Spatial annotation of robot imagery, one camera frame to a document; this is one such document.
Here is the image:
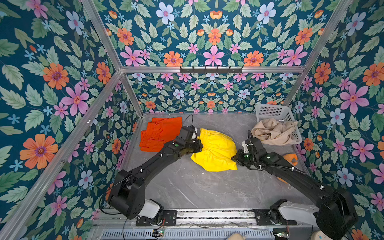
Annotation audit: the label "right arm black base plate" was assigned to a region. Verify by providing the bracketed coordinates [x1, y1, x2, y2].
[252, 209, 297, 226]

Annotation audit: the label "wrist white camera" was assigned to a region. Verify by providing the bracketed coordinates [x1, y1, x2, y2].
[242, 141, 249, 154]
[191, 128, 198, 140]

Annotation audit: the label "orange plush toy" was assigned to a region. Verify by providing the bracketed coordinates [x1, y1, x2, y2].
[283, 153, 299, 169]

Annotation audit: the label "black wall hook rail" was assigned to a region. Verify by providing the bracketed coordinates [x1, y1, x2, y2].
[179, 66, 243, 74]

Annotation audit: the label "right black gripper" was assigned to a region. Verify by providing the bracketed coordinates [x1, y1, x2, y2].
[229, 149, 258, 169]

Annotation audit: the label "beige shorts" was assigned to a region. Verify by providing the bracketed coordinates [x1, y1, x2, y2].
[251, 119, 298, 146]

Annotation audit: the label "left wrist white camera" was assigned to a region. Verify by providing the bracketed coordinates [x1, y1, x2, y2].
[191, 128, 198, 140]

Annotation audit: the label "white plastic laundry basket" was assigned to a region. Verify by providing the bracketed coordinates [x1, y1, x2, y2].
[256, 105, 303, 145]

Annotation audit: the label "orange shorts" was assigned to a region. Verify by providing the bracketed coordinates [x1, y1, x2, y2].
[139, 117, 183, 153]

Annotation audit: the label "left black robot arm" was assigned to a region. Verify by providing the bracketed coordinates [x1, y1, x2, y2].
[107, 125, 203, 225]

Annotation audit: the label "white round device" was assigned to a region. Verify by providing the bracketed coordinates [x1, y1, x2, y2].
[310, 231, 332, 240]

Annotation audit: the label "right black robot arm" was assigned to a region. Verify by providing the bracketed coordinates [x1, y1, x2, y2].
[232, 131, 359, 240]

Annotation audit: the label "beige rounded object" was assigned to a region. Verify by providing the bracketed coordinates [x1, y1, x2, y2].
[226, 233, 246, 240]

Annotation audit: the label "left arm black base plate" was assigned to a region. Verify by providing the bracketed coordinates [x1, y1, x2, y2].
[136, 210, 178, 227]

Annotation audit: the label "yellow shorts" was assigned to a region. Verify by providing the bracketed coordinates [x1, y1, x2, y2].
[191, 129, 238, 172]

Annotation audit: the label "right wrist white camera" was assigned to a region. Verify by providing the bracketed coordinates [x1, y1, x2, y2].
[242, 141, 249, 154]

